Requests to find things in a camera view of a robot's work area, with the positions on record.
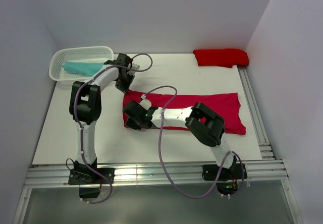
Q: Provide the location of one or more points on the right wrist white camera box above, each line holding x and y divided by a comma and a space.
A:
145, 103

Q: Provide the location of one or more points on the right side aluminium rail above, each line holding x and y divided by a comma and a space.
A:
263, 141

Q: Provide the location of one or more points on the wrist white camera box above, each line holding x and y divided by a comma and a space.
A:
135, 67
145, 103

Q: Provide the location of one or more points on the front aluminium rail frame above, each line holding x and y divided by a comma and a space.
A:
57, 176

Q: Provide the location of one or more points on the teal rolled t shirt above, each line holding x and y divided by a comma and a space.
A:
87, 69

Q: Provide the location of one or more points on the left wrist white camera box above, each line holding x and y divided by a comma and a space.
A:
135, 67

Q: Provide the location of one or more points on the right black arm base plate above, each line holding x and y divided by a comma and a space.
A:
227, 183

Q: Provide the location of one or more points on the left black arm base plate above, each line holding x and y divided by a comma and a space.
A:
90, 181

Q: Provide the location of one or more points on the magenta t shirt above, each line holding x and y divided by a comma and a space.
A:
227, 105

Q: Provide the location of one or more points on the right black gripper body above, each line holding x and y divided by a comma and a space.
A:
134, 123

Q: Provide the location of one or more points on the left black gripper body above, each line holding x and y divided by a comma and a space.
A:
123, 83

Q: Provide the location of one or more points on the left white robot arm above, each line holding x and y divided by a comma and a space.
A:
85, 102

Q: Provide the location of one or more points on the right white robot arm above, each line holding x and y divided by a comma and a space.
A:
206, 126

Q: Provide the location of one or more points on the white perforated plastic basket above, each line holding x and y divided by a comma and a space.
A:
82, 55

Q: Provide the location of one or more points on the folded red t shirt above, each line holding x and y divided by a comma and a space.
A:
226, 57

